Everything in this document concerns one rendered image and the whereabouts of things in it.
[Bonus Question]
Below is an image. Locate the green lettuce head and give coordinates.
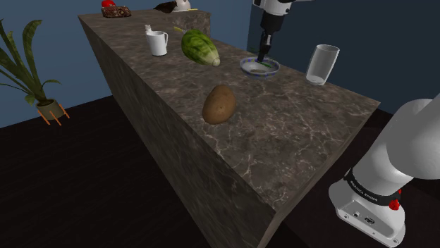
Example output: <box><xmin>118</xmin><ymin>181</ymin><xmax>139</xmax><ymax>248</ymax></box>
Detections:
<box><xmin>181</xmin><ymin>28</ymin><xmax>221</xmax><ymax>68</ymax></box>

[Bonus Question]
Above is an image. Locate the potted green plant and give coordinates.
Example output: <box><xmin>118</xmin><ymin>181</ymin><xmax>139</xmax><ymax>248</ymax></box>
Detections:
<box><xmin>0</xmin><ymin>19</ymin><xmax>71</xmax><ymax>127</ymax></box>

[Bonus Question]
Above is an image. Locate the dark brown bird figure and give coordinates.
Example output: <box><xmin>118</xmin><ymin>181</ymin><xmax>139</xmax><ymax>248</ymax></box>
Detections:
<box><xmin>152</xmin><ymin>1</ymin><xmax>178</xmax><ymax>15</ymax></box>

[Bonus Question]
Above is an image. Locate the clear drinking glass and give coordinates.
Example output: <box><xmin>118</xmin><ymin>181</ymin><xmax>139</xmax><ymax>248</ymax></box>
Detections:
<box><xmin>305</xmin><ymin>44</ymin><xmax>341</xmax><ymax>87</ymax></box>

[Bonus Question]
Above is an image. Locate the white mug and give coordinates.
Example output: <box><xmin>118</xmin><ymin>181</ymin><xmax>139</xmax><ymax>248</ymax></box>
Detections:
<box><xmin>145</xmin><ymin>30</ymin><xmax>169</xmax><ymax>57</ymax></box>

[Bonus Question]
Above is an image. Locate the white rounded vessel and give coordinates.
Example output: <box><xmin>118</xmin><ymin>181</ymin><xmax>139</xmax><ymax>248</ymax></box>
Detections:
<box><xmin>173</xmin><ymin>0</ymin><xmax>192</xmax><ymax>13</ymax></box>

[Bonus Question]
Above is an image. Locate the brown bread loaf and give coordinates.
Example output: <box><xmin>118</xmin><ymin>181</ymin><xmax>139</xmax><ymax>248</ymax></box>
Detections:
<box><xmin>101</xmin><ymin>6</ymin><xmax>133</xmax><ymax>19</ymax></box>

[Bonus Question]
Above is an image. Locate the brown potato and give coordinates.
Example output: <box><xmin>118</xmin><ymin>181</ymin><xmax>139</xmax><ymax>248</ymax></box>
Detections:
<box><xmin>201</xmin><ymin>84</ymin><xmax>237</xmax><ymax>125</ymax></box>

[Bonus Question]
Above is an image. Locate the blue patterned white bowl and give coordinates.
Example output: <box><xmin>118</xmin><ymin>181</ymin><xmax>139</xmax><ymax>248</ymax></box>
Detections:
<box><xmin>240</xmin><ymin>56</ymin><xmax>281</xmax><ymax>80</ymax></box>

